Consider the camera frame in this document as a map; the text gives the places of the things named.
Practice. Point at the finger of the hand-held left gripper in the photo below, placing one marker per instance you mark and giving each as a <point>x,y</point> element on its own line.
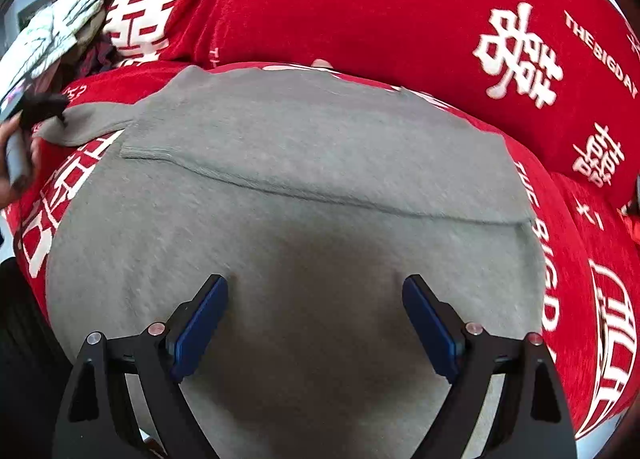
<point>45,106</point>

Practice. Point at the person's left hand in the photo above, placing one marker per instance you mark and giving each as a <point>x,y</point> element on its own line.
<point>35,154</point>

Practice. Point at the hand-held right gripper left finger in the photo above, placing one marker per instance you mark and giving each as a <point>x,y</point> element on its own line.
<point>200,329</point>

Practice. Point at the dark plaid cloth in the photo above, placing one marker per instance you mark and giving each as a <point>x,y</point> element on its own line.
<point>97,56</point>

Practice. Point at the person's dark ribbed pants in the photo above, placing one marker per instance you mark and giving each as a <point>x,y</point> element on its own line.
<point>25,364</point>

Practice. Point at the red printed blanket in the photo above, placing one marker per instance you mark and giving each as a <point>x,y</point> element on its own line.
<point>350,4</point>

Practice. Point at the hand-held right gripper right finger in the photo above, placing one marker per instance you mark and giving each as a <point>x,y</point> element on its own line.
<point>430,334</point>

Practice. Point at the grey knit garment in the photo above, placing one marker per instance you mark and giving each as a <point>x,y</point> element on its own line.
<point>300,164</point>

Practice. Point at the tan cloth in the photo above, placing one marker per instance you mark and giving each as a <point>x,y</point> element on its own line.
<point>92,29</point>

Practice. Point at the light patterned cloth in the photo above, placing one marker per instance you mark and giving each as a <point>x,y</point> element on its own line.
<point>50,34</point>

